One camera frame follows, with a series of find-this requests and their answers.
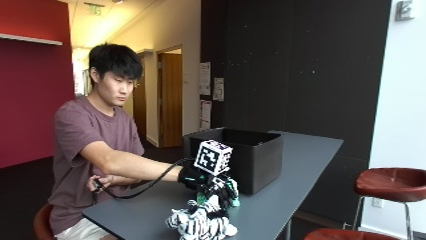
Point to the person in maroon shirt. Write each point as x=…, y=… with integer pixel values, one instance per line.
x=84, y=130

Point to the black and white striped soft toy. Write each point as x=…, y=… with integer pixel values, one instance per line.
x=201, y=221

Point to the grey wall device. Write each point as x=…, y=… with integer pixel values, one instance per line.
x=404, y=10

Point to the wooden door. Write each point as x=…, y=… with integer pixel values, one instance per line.
x=170, y=100

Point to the white cube of black markers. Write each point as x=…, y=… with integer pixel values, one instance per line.
x=213, y=156

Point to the red-brown bar stool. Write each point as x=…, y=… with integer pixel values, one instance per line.
x=350, y=235
x=392, y=183
x=41, y=223

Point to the black storage box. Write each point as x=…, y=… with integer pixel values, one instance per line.
x=253, y=160

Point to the green exit sign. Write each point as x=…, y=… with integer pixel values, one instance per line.
x=93, y=9

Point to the white paper notice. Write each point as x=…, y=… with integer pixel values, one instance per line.
x=205, y=115
x=218, y=89
x=203, y=78

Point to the white wall outlet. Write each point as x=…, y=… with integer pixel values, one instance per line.
x=376, y=202

